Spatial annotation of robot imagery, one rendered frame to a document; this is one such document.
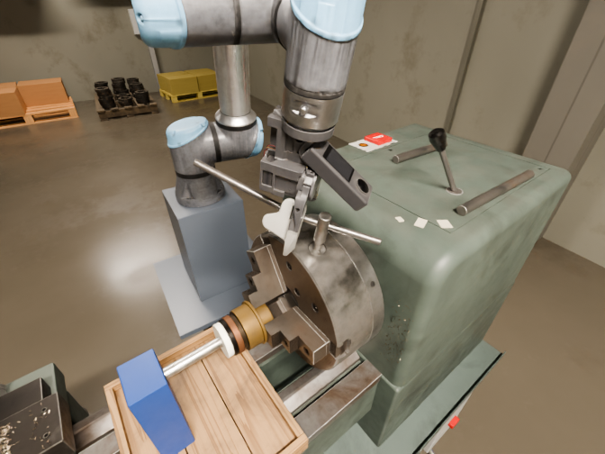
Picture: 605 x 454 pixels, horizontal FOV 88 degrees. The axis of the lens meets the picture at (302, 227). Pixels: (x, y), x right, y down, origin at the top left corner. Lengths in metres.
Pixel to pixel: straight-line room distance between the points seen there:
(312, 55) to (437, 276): 0.40
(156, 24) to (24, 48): 7.36
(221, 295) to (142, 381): 0.62
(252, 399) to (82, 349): 1.60
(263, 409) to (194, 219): 0.53
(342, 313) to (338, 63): 0.39
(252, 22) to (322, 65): 0.11
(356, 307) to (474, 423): 1.38
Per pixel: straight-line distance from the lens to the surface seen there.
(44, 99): 7.14
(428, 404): 1.24
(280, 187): 0.47
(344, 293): 0.57
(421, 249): 0.60
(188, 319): 1.14
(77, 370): 2.20
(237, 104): 0.91
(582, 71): 2.70
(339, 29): 0.36
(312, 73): 0.37
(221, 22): 0.43
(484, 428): 1.92
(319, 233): 0.54
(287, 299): 0.73
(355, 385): 0.84
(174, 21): 0.42
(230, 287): 1.19
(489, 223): 0.71
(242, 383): 0.82
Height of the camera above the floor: 1.60
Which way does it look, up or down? 36 degrees down
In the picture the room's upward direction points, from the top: straight up
